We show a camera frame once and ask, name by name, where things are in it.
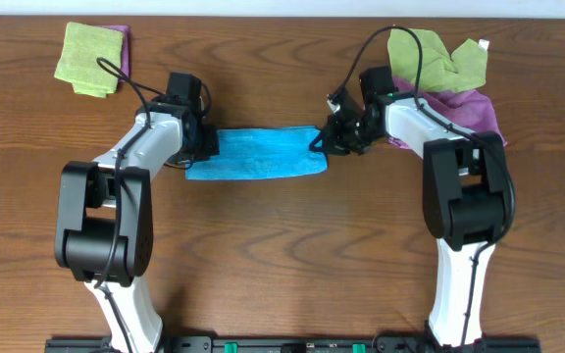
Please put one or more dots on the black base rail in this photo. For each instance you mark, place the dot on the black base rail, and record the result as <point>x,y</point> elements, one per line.
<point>381,344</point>

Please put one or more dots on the blue microfiber cloth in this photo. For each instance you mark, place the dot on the blue microfiber cloth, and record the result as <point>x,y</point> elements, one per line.
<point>262,153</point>

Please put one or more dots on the folded green cloth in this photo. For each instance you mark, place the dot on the folded green cloth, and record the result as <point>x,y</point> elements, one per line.
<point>83,45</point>

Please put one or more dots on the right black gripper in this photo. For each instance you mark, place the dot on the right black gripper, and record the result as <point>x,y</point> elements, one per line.
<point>334,135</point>

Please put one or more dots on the crumpled green cloth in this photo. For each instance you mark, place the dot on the crumpled green cloth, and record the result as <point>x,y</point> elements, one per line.
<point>463,69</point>

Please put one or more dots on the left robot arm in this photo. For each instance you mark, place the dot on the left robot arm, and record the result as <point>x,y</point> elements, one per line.
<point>104,230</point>

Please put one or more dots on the crumpled purple cloth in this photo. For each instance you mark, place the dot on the crumpled purple cloth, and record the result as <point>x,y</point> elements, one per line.
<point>469,109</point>

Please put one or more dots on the folded purple cloth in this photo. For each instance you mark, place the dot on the folded purple cloth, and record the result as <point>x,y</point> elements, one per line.
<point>125,54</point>

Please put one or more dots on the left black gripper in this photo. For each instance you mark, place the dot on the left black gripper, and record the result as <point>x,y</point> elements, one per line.
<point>209,142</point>

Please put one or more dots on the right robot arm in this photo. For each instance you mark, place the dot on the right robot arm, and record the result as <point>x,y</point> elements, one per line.
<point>468,195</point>

